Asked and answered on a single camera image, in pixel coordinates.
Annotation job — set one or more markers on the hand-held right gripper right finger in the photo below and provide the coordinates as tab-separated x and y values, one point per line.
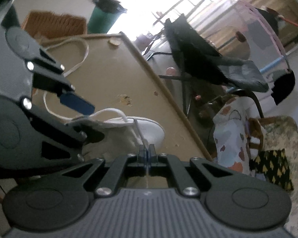
152	157

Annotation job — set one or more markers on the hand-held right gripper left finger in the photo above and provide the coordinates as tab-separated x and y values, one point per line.
142	157

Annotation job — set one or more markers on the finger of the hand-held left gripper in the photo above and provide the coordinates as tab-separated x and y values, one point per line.
64	129
77	103

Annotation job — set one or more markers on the white sneaker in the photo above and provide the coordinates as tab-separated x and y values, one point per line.
151	131

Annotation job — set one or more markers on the white shoelace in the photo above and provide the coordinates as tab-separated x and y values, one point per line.
85	54

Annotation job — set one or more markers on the yellow cartoon sticker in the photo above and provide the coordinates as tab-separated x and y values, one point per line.
124	99

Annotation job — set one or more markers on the wicker basket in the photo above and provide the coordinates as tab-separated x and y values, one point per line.
54	23

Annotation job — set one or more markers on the patchwork quilt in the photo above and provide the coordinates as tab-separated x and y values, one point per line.
231	138

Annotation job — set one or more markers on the green trash bin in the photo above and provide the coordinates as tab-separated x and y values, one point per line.
101	21

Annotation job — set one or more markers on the pink ball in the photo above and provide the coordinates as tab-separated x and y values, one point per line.
171	71

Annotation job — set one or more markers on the black folding chair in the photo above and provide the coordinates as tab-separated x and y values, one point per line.
201	54

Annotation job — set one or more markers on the black gold-print cushion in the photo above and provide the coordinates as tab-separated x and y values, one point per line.
273	168

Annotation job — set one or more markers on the floral sofa cover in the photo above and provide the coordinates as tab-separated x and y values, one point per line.
288	141

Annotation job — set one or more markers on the wooden ladder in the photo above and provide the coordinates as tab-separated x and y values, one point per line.
186	2

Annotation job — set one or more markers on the dark hanging garment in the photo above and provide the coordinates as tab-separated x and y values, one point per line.
284	86

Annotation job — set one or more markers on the dark red round toy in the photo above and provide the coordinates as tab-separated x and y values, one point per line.
241	36

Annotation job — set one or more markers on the blue metal pole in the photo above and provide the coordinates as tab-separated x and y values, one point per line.
273	64

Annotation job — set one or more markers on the pink framed mesh tent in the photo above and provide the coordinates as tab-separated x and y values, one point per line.
263	17

